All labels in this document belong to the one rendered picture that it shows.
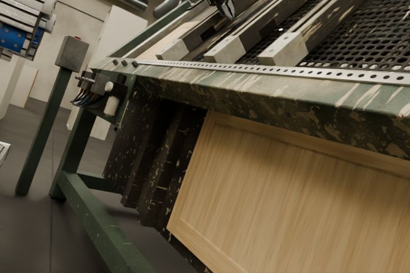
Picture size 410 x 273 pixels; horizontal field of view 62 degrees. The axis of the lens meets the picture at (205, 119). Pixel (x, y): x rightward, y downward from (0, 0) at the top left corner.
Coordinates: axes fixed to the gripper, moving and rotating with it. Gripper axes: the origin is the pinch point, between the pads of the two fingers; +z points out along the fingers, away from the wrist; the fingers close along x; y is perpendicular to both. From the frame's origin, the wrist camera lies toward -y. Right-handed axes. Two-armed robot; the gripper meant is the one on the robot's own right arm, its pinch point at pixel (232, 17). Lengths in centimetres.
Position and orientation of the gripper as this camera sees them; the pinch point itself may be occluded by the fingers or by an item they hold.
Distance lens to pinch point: 164.0
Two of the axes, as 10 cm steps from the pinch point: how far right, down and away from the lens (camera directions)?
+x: -7.0, 6.2, -3.4
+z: 4.6, 7.6, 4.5
